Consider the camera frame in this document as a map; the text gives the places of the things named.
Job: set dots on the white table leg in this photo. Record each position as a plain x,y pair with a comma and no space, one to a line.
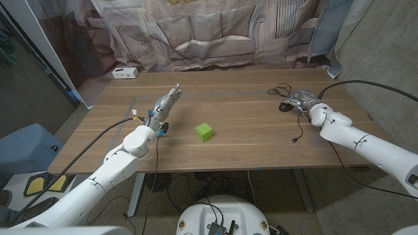
135,196

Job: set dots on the black electronics module with antenna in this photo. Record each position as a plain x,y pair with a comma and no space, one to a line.
217,228

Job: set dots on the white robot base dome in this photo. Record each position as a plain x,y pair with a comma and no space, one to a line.
225,209

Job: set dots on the black computer mouse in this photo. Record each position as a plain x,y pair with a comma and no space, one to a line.
284,108

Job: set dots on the printed sofa backdrop cloth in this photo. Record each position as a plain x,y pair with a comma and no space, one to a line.
209,32

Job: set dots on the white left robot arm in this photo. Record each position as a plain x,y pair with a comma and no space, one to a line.
114,166

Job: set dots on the white leaning panel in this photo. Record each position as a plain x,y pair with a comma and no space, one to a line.
42,42

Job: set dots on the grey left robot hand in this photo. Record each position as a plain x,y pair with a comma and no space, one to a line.
162,106

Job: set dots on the dark green cloth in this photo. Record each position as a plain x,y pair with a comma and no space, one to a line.
6,49

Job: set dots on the green cube block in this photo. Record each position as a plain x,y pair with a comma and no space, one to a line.
204,132

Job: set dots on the white power strip box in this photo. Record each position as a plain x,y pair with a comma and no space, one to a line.
125,73

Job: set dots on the black round floor fan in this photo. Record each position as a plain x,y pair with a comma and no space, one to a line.
158,182

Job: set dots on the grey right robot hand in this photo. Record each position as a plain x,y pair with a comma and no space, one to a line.
305,99

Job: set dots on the white mat with yellow shapes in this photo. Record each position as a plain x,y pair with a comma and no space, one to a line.
36,184

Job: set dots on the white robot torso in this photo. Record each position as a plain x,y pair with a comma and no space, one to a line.
65,231

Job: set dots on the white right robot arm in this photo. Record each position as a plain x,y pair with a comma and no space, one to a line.
359,142

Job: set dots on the blue-grey plastic bin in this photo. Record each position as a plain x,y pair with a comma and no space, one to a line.
26,150

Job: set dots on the person in blue jeans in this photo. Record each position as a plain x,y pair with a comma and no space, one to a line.
4,197

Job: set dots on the grey table leg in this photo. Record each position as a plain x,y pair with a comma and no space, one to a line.
303,192

